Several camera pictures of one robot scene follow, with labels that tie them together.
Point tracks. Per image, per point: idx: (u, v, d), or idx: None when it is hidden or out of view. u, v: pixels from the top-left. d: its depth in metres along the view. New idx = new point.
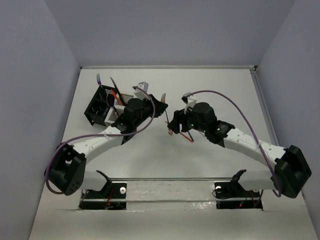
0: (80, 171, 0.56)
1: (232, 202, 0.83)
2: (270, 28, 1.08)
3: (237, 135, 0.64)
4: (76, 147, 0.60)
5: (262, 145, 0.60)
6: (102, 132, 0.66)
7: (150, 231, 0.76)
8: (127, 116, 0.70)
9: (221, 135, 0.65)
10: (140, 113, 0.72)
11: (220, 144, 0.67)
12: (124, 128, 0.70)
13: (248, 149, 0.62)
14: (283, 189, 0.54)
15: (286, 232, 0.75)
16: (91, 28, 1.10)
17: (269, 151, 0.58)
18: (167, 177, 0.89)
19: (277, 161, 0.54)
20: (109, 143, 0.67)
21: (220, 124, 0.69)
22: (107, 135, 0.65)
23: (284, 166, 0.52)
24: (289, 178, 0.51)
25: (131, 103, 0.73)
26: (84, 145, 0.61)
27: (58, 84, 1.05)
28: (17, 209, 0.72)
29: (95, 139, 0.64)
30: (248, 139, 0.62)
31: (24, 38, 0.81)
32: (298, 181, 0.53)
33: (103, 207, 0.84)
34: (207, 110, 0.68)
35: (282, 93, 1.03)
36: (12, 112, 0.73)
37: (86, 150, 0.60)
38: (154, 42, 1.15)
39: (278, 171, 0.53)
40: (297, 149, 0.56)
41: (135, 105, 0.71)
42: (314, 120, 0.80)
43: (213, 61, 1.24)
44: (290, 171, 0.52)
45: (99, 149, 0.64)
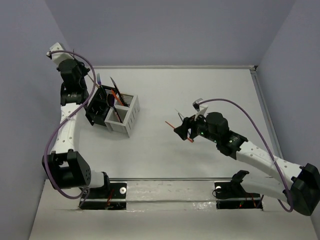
0: (82, 162, 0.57)
1: (233, 202, 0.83)
2: (270, 28, 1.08)
3: (250, 149, 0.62)
4: (57, 150, 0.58)
5: (277, 161, 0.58)
6: (64, 120, 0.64)
7: (149, 231, 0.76)
8: (70, 82, 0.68)
9: (233, 148, 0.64)
10: (79, 71, 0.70)
11: (232, 155, 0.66)
12: (77, 95, 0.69)
13: (262, 165, 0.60)
14: (296, 204, 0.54)
15: (285, 232, 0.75)
16: (90, 27, 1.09)
17: (284, 169, 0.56)
18: (167, 177, 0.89)
19: (294, 179, 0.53)
20: (78, 121, 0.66)
21: (232, 135, 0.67)
22: (69, 117, 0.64)
23: (301, 185, 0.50)
24: (305, 197, 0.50)
25: (62, 68, 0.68)
26: (62, 142, 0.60)
27: (57, 83, 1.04)
28: (16, 209, 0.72)
29: (65, 130, 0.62)
30: (263, 155, 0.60)
31: (23, 37, 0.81)
32: (313, 199, 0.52)
33: (103, 207, 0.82)
34: (222, 121, 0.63)
35: (282, 94, 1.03)
36: (11, 112, 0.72)
37: (68, 144, 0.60)
38: (154, 42, 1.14)
39: (294, 190, 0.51)
40: (314, 168, 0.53)
41: (67, 66, 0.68)
42: (314, 120, 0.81)
43: (213, 61, 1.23)
44: (306, 190, 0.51)
45: (76, 131, 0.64)
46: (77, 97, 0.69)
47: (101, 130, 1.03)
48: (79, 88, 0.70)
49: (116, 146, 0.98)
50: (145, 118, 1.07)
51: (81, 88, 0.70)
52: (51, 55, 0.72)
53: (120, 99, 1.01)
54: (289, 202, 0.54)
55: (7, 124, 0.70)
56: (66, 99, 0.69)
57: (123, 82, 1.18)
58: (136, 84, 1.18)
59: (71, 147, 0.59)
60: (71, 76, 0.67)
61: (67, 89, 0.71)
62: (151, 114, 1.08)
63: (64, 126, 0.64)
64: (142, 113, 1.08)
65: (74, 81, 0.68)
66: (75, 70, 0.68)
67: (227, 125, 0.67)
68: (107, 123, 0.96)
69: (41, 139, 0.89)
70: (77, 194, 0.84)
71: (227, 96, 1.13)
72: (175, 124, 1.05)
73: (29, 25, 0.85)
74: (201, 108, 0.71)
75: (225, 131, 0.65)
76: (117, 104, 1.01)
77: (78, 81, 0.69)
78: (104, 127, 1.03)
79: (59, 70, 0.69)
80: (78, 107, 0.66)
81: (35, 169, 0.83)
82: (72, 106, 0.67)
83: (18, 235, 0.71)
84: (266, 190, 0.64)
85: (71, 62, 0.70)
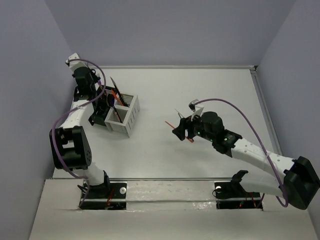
0: (84, 140, 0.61)
1: (233, 202, 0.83)
2: (270, 28, 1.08)
3: (244, 146, 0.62)
4: (64, 126, 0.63)
5: (270, 156, 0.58)
6: (74, 107, 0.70)
7: (149, 231, 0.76)
8: (83, 85, 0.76)
9: (228, 145, 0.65)
10: (90, 77, 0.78)
11: (227, 153, 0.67)
12: (87, 96, 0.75)
13: (256, 160, 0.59)
14: (291, 198, 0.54)
15: (285, 232, 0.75)
16: (90, 27, 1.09)
17: (277, 163, 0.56)
18: (166, 178, 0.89)
19: (287, 172, 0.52)
20: (87, 112, 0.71)
21: (227, 133, 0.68)
22: (79, 106, 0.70)
23: (293, 178, 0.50)
24: (299, 190, 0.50)
25: (77, 74, 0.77)
26: (70, 121, 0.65)
27: (57, 83, 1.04)
28: (17, 209, 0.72)
29: (73, 115, 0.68)
30: (256, 150, 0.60)
31: (23, 37, 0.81)
32: (308, 192, 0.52)
33: (103, 207, 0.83)
34: (215, 120, 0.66)
35: (282, 94, 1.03)
36: (11, 112, 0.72)
37: (74, 123, 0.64)
38: (154, 42, 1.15)
39: (287, 183, 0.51)
40: (306, 161, 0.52)
41: (82, 73, 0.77)
42: (315, 120, 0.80)
43: (214, 60, 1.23)
44: (299, 183, 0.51)
45: (83, 117, 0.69)
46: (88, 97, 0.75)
47: (101, 130, 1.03)
48: (90, 91, 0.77)
49: (116, 146, 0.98)
50: (145, 118, 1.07)
51: (91, 91, 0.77)
52: (69, 62, 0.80)
53: (119, 99, 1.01)
54: (284, 196, 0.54)
55: (7, 124, 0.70)
56: (78, 99, 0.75)
57: (123, 82, 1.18)
58: (136, 84, 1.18)
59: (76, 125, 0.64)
60: (84, 80, 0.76)
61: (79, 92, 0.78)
62: (151, 114, 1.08)
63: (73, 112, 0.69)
64: (142, 113, 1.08)
65: (86, 85, 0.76)
66: (88, 76, 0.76)
67: (222, 124, 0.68)
68: (107, 123, 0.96)
69: (41, 139, 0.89)
70: (77, 195, 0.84)
71: (227, 96, 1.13)
72: (175, 124, 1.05)
73: (29, 26, 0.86)
74: (196, 109, 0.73)
75: (220, 129, 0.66)
76: (117, 104, 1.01)
77: (90, 86, 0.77)
78: (104, 127, 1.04)
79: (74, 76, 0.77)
80: (87, 102, 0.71)
81: (35, 169, 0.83)
82: (82, 101, 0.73)
83: (18, 235, 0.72)
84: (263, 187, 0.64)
85: (86, 70, 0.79)
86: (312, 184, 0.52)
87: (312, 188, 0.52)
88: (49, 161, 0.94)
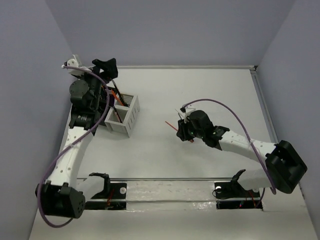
0: (76, 193, 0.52)
1: (232, 202, 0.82)
2: (270, 28, 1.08)
3: (230, 137, 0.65)
4: (53, 179, 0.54)
5: (254, 143, 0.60)
6: (66, 147, 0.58)
7: (149, 231, 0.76)
8: (80, 105, 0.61)
9: (217, 138, 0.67)
10: (91, 94, 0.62)
11: (218, 147, 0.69)
12: (86, 119, 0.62)
13: (242, 149, 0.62)
14: (278, 185, 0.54)
15: (286, 233, 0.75)
16: (90, 28, 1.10)
17: (260, 147, 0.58)
18: (166, 178, 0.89)
19: (268, 155, 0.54)
20: (80, 151, 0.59)
21: (214, 127, 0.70)
22: (72, 144, 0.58)
23: (275, 160, 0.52)
24: (282, 172, 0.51)
25: (73, 89, 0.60)
26: (60, 173, 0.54)
27: (57, 83, 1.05)
28: (16, 209, 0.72)
29: (65, 159, 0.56)
30: (241, 139, 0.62)
31: (23, 38, 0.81)
32: (294, 177, 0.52)
33: (103, 207, 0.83)
34: (200, 116, 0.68)
35: (282, 94, 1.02)
36: (10, 113, 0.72)
37: (65, 176, 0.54)
38: (154, 43, 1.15)
39: (271, 167, 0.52)
40: (287, 144, 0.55)
41: (79, 91, 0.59)
42: (315, 120, 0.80)
43: (213, 61, 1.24)
44: (282, 166, 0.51)
45: (77, 160, 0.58)
46: (87, 121, 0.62)
47: (101, 131, 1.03)
48: (90, 110, 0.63)
49: (116, 146, 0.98)
50: (145, 118, 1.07)
51: (91, 111, 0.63)
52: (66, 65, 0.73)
53: (120, 99, 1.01)
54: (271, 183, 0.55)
55: (6, 125, 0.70)
56: (75, 121, 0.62)
57: (123, 82, 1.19)
58: (136, 84, 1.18)
59: (67, 181, 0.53)
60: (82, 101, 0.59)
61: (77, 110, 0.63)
62: (150, 114, 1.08)
63: (65, 154, 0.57)
64: (142, 113, 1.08)
65: (85, 106, 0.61)
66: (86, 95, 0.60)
67: (209, 120, 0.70)
68: (107, 123, 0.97)
69: (41, 140, 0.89)
70: None
71: (227, 96, 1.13)
72: (175, 124, 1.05)
73: (29, 27, 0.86)
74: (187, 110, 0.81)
75: (207, 125, 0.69)
76: (117, 104, 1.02)
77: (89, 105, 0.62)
78: (105, 128, 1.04)
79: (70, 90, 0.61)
80: (86, 132, 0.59)
81: (35, 170, 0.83)
82: (79, 131, 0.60)
83: (18, 235, 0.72)
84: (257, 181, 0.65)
85: (84, 84, 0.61)
86: (297, 168, 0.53)
87: (298, 172, 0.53)
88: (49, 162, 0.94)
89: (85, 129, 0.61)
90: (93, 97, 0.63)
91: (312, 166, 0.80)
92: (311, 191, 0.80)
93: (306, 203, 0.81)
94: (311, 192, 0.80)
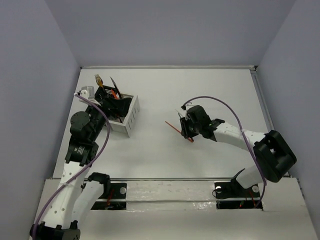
0: (69, 235, 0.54)
1: (233, 202, 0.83)
2: (270, 28, 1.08)
3: (224, 127, 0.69)
4: (47, 220, 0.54)
5: (245, 132, 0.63)
6: (61, 186, 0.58)
7: (148, 231, 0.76)
8: (79, 136, 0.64)
9: (212, 129, 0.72)
10: (90, 126, 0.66)
11: (212, 138, 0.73)
12: (83, 151, 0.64)
13: (234, 138, 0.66)
14: (267, 173, 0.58)
15: (285, 233, 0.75)
16: (91, 28, 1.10)
17: (250, 136, 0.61)
18: (166, 177, 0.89)
19: (256, 143, 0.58)
20: (75, 188, 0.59)
21: (210, 121, 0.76)
22: (67, 182, 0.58)
23: (262, 148, 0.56)
24: (268, 159, 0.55)
25: (75, 120, 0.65)
26: (54, 213, 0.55)
27: (58, 83, 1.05)
28: (17, 209, 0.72)
29: (59, 199, 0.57)
30: (234, 129, 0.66)
31: (23, 38, 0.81)
32: (281, 165, 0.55)
33: (103, 207, 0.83)
34: (197, 109, 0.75)
35: (282, 94, 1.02)
36: (11, 113, 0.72)
37: (59, 217, 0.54)
38: (154, 43, 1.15)
39: (259, 154, 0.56)
40: (277, 133, 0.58)
41: (79, 123, 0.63)
42: (316, 120, 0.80)
43: (213, 61, 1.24)
44: (269, 153, 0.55)
45: (72, 199, 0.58)
46: (83, 153, 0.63)
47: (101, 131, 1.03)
48: (87, 143, 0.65)
49: (116, 146, 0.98)
50: (145, 118, 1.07)
51: (89, 143, 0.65)
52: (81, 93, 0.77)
53: None
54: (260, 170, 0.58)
55: (6, 125, 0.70)
56: (71, 155, 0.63)
57: (123, 82, 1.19)
58: (136, 84, 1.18)
59: (60, 222, 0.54)
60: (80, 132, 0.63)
61: (76, 141, 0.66)
62: (150, 114, 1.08)
63: (60, 192, 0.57)
64: (141, 113, 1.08)
65: (82, 137, 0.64)
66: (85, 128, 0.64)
67: (206, 114, 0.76)
68: None
69: (41, 140, 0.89)
70: None
71: (227, 96, 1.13)
72: (175, 124, 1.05)
73: (30, 26, 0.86)
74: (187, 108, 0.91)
75: (204, 117, 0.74)
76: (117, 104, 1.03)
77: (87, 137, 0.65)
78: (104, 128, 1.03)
79: (72, 119, 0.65)
80: (82, 169, 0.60)
81: (35, 170, 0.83)
82: (75, 167, 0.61)
83: (18, 235, 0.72)
84: (253, 174, 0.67)
85: (86, 116, 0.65)
86: (285, 157, 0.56)
87: (287, 161, 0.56)
88: (49, 162, 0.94)
89: (80, 165, 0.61)
90: (92, 130, 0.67)
91: (312, 166, 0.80)
92: (311, 191, 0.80)
93: (306, 203, 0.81)
94: (311, 192, 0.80)
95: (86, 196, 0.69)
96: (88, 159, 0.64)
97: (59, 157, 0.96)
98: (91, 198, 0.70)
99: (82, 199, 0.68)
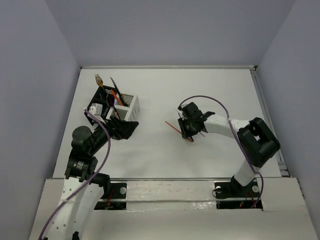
0: None
1: (233, 202, 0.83)
2: (270, 28, 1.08)
3: (214, 118, 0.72)
4: (50, 235, 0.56)
5: (232, 121, 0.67)
6: (61, 202, 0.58)
7: (149, 230, 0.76)
8: (79, 151, 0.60)
9: (202, 121, 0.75)
10: (91, 140, 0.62)
11: (204, 129, 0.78)
12: (82, 166, 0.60)
13: (222, 127, 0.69)
14: (252, 159, 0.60)
15: (285, 233, 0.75)
16: (91, 28, 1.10)
17: (236, 124, 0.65)
18: (166, 178, 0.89)
19: (240, 129, 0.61)
20: (76, 203, 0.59)
21: (202, 114, 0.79)
22: (67, 199, 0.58)
23: (245, 133, 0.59)
24: (250, 144, 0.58)
25: (77, 133, 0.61)
26: (56, 229, 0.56)
27: (58, 83, 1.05)
28: (17, 210, 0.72)
29: (60, 215, 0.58)
30: (222, 119, 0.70)
31: (23, 38, 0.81)
32: (263, 150, 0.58)
33: (103, 207, 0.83)
34: (189, 104, 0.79)
35: (281, 94, 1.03)
36: (11, 113, 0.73)
37: (61, 233, 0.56)
38: (154, 43, 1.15)
39: (243, 140, 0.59)
40: (261, 120, 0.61)
41: (81, 136, 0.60)
42: (315, 120, 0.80)
43: (213, 61, 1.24)
44: (252, 138, 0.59)
45: (73, 214, 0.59)
46: (83, 169, 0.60)
47: None
48: (87, 157, 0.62)
49: (116, 146, 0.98)
50: (145, 118, 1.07)
51: (89, 157, 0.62)
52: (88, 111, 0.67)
53: (120, 99, 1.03)
54: (245, 157, 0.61)
55: (7, 126, 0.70)
56: (71, 170, 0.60)
57: (123, 81, 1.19)
58: (136, 84, 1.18)
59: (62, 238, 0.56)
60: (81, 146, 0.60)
61: (75, 155, 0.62)
62: (150, 114, 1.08)
63: (61, 209, 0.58)
64: (141, 113, 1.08)
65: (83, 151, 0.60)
66: (87, 141, 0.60)
67: (198, 108, 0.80)
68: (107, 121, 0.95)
69: (41, 140, 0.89)
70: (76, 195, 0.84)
71: (227, 96, 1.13)
72: (175, 124, 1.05)
73: (30, 26, 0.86)
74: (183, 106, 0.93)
75: (195, 111, 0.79)
76: (117, 104, 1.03)
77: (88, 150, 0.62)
78: None
79: (73, 132, 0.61)
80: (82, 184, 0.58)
81: (35, 170, 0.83)
82: (74, 183, 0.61)
83: (18, 235, 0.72)
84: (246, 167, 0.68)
85: (88, 130, 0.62)
86: (268, 143, 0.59)
87: (270, 147, 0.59)
88: (50, 163, 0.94)
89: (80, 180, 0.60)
90: (92, 143, 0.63)
91: (312, 166, 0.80)
92: (311, 191, 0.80)
93: (306, 203, 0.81)
94: (310, 192, 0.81)
95: (86, 204, 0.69)
96: (87, 174, 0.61)
97: (59, 157, 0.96)
98: (91, 205, 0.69)
99: (84, 207, 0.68)
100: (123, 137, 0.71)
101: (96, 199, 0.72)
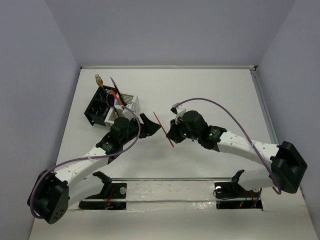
0: (65, 198, 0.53)
1: (233, 202, 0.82)
2: (269, 28, 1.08)
3: (229, 139, 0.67)
4: (59, 174, 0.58)
5: (255, 145, 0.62)
6: (85, 156, 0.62)
7: (148, 230, 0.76)
8: (114, 135, 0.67)
9: (214, 140, 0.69)
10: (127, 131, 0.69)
11: (214, 148, 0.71)
12: (111, 147, 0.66)
13: (243, 151, 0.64)
14: (282, 185, 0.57)
15: (285, 232, 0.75)
16: (91, 28, 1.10)
17: (263, 150, 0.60)
18: (166, 177, 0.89)
19: (273, 159, 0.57)
20: (93, 166, 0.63)
21: (211, 129, 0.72)
22: (90, 157, 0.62)
23: (280, 164, 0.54)
24: (287, 175, 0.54)
25: (119, 120, 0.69)
26: (67, 172, 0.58)
27: (58, 83, 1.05)
28: (17, 209, 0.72)
29: (77, 164, 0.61)
30: (241, 142, 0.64)
31: (23, 38, 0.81)
32: (297, 176, 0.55)
33: (103, 207, 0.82)
34: (196, 118, 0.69)
35: (281, 94, 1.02)
36: (10, 113, 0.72)
37: (69, 177, 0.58)
38: (153, 42, 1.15)
39: (275, 169, 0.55)
40: (290, 145, 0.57)
41: (122, 124, 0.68)
42: (315, 119, 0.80)
43: (213, 61, 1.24)
44: (287, 168, 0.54)
45: (84, 172, 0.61)
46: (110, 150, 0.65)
47: (101, 131, 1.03)
48: (117, 143, 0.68)
49: None
50: None
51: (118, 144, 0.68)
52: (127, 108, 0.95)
53: (120, 99, 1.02)
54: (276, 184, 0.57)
55: (6, 126, 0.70)
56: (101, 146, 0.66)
57: (123, 81, 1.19)
58: (137, 84, 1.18)
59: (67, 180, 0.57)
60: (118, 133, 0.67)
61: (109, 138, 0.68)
62: (150, 115, 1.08)
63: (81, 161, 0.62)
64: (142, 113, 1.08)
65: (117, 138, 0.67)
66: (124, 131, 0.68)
67: (204, 121, 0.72)
68: (107, 123, 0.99)
69: (41, 140, 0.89)
70: None
71: (226, 96, 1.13)
72: None
73: (29, 26, 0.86)
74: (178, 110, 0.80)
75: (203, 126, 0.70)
76: (117, 104, 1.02)
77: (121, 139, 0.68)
78: (104, 128, 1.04)
79: (115, 119, 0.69)
80: (104, 155, 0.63)
81: (35, 170, 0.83)
82: (100, 151, 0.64)
83: (18, 234, 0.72)
84: (259, 181, 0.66)
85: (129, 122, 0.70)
86: (299, 168, 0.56)
87: (300, 171, 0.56)
88: (50, 163, 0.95)
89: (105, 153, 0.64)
90: (126, 135, 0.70)
91: (312, 165, 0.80)
92: (311, 191, 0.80)
93: (306, 203, 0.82)
94: (311, 192, 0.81)
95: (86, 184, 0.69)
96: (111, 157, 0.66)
97: (59, 157, 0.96)
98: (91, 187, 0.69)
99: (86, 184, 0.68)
100: (148, 133, 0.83)
101: (96, 189, 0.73)
